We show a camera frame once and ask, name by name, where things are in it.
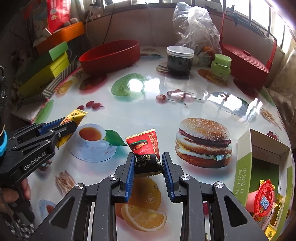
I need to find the floral curtain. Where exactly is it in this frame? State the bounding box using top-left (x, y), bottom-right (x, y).
top-left (265, 46), bottom-right (296, 130)

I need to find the red snack bag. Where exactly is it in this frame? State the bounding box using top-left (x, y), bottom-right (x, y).
top-left (47, 0), bottom-right (71, 33)

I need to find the small green jar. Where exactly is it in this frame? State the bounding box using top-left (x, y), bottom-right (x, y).
top-left (211, 54), bottom-right (232, 81)

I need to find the red oval bowl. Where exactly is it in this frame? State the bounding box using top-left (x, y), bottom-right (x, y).
top-left (79, 40), bottom-right (140, 76)

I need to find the red basket with handle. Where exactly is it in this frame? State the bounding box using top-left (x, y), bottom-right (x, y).
top-left (219, 10), bottom-right (278, 90)

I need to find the red candy wrapper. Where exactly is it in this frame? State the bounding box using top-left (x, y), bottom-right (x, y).
top-left (125, 128), bottom-right (160, 158)

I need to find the striped black white box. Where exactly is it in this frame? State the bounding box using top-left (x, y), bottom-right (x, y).
top-left (42, 61), bottom-right (78, 99)

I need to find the pink jelly cup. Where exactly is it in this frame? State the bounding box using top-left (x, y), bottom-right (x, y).
top-left (245, 191), bottom-right (257, 213)

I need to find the green white cardboard box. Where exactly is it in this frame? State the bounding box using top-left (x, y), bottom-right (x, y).
top-left (233, 128), bottom-right (295, 240)

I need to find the dark jar with clear lid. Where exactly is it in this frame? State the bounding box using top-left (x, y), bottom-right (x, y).
top-left (166, 46), bottom-right (195, 77)

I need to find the green yellow box stack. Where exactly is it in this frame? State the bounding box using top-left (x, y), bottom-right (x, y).
top-left (17, 42), bottom-right (70, 98)

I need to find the black candy packet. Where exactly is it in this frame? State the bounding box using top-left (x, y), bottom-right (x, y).
top-left (134, 154), bottom-right (163, 176)

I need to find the red lidded jelly cup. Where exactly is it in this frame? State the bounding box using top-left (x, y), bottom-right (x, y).
top-left (253, 180), bottom-right (275, 217)

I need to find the clear plastic bag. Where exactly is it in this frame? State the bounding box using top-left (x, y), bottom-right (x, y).
top-left (172, 2), bottom-right (222, 54)

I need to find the person left hand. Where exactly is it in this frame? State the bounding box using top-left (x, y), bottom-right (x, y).
top-left (1, 178), bottom-right (31, 213)

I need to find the orange box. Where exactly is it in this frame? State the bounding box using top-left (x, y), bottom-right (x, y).
top-left (36, 22), bottom-right (85, 55)

